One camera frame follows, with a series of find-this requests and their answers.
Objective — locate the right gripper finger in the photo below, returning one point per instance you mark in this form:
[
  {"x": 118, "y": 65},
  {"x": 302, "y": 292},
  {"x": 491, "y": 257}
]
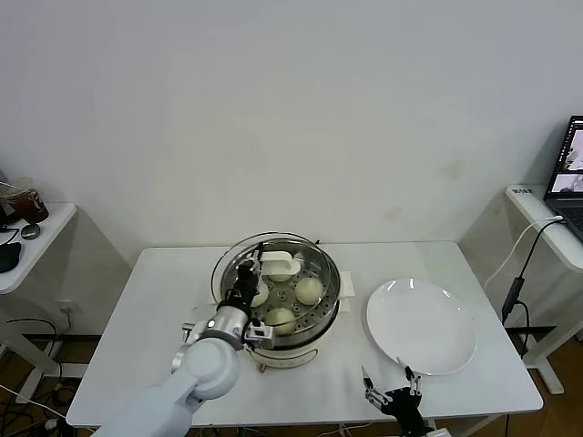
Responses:
[
  {"x": 372, "y": 393},
  {"x": 412, "y": 381}
]

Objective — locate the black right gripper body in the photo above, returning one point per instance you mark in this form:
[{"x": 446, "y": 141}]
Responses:
[{"x": 407, "y": 412}]

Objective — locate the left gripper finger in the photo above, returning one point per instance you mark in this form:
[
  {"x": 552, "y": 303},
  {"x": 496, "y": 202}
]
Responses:
[
  {"x": 245, "y": 267},
  {"x": 259, "y": 257}
]

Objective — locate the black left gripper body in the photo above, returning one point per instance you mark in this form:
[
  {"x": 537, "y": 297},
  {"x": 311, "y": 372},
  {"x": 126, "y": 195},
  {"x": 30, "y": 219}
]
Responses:
[{"x": 243, "y": 289}]

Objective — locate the white steamed baozi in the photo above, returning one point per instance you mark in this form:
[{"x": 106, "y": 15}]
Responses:
[
  {"x": 279, "y": 321},
  {"x": 309, "y": 290},
  {"x": 260, "y": 296},
  {"x": 279, "y": 276}
]

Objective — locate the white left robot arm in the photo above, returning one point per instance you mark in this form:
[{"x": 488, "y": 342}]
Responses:
[{"x": 207, "y": 368}]

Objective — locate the stainless steel steamer basket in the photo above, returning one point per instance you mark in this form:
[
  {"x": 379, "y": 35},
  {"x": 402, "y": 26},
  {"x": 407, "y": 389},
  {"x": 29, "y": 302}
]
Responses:
[{"x": 319, "y": 318}]

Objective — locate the white round plate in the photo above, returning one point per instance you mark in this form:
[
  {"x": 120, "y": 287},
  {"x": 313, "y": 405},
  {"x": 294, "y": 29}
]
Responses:
[{"x": 419, "y": 325}]

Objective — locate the cream electric cooker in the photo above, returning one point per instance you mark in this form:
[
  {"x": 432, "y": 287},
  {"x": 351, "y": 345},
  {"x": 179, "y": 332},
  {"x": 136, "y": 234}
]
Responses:
[{"x": 291, "y": 354}]

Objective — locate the white side table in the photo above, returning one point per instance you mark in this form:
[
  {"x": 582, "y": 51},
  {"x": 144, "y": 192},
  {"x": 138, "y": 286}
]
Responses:
[{"x": 50, "y": 246}]

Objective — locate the white desk with legs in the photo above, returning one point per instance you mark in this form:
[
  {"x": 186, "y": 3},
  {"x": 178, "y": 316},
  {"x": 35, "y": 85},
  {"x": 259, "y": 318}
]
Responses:
[{"x": 528, "y": 205}]

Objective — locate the small label sticker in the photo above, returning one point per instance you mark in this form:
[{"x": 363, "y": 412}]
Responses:
[{"x": 522, "y": 191}]

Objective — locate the plastic cup brown drink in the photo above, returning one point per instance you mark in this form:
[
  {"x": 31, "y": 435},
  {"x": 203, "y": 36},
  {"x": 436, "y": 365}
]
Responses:
[{"x": 28, "y": 205}]

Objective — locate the black laptop pink screen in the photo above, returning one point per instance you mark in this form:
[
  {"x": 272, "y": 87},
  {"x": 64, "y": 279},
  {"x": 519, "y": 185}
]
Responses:
[{"x": 2, "y": 200}]

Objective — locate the dark laptop open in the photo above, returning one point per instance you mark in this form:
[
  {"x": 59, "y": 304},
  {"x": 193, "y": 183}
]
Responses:
[{"x": 569, "y": 182}]

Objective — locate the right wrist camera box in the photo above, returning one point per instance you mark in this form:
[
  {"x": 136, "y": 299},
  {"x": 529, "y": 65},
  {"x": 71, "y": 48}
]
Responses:
[{"x": 438, "y": 432}]

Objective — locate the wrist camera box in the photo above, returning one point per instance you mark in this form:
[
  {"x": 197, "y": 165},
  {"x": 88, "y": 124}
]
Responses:
[
  {"x": 259, "y": 333},
  {"x": 438, "y": 432}
]

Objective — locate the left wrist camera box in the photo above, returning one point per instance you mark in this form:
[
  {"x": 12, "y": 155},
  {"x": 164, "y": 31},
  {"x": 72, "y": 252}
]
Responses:
[{"x": 259, "y": 333}]

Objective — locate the white wall socket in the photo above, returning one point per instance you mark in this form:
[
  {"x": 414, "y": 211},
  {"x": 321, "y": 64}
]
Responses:
[{"x": 68, "y": 311}]

